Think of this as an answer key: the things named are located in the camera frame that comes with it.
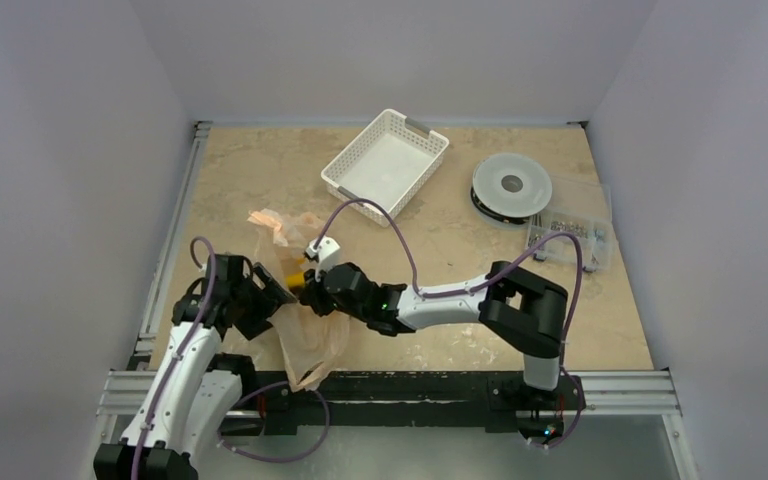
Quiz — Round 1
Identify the orange plastic bag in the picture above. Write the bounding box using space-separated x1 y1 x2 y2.
248 209 350 392

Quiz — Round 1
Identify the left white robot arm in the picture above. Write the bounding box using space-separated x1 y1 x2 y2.
93 254 295 479

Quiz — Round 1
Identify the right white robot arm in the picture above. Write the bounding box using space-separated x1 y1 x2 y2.
288 261 568 407

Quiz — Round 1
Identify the yellow fake banana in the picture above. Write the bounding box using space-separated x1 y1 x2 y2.
285 271 306 293

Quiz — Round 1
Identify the white plastic basket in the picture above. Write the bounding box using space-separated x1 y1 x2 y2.
320 109 450 228

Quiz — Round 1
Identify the filament spool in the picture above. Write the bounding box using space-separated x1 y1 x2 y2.
469 152 553 228

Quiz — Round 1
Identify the clear screw organizer box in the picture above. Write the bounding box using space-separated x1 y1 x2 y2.
526 175 615 273

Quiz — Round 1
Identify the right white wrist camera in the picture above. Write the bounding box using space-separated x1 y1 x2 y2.
304 236 341 281

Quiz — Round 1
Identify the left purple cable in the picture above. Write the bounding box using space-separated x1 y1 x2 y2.
128 236 331 480

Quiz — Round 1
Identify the aluminium frame rail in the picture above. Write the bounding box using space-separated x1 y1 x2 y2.
95 121 682 439

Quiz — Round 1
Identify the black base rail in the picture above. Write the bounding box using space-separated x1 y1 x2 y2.
220 371 586 441

